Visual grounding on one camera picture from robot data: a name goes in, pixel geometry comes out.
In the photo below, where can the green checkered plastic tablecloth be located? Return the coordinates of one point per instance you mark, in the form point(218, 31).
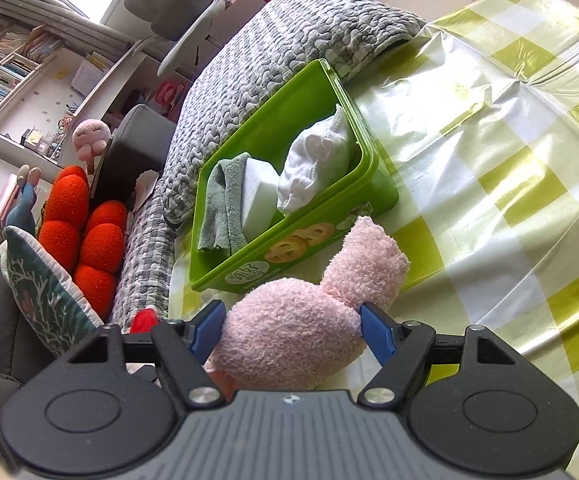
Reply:
point(477, 122)

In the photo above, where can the grey green towel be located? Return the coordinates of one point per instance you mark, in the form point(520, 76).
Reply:
point(222, 223)

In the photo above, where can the teal coral pattern pillow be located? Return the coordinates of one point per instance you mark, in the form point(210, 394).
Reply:
point(53, 305)

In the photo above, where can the santa claus plush toy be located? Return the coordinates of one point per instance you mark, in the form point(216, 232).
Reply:
point(144, 321)

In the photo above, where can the blue bunny plush doll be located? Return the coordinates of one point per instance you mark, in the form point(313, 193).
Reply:
point(20, 215)

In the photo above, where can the small white sponge block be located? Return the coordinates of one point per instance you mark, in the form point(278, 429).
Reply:
point(259, 197)

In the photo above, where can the grey sofa armrest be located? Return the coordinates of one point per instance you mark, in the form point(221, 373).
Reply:
point(140, 143)

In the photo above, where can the white desk with shelves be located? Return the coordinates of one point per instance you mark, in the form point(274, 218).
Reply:
point(47, 89)

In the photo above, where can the pink octopus plush toy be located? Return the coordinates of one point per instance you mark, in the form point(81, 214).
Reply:
point(90, 139)

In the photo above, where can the orange carrot plush cushion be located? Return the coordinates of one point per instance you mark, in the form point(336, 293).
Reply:
point(88, 242)

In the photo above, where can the pink fluffy plush toy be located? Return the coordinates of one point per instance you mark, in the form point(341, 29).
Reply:
point(289, 334)

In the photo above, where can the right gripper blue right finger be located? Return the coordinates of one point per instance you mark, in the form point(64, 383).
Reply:
point(402, 350)

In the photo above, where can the grey office chair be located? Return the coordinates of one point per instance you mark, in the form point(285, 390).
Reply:
point(184, 24)

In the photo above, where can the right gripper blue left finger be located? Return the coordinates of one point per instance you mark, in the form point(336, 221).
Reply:
point(182, 349)

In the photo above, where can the grey quilted ottoman cover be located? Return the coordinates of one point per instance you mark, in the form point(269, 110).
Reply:
point(273, 46)

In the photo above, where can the white paper sheet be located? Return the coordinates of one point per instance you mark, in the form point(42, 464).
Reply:
point(144, 188)

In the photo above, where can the green plastic biscuit box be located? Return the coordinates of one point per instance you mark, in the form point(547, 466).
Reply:
point(366, 190)

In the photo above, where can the white cloth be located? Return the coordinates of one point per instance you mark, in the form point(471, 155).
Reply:
point(317, 158)

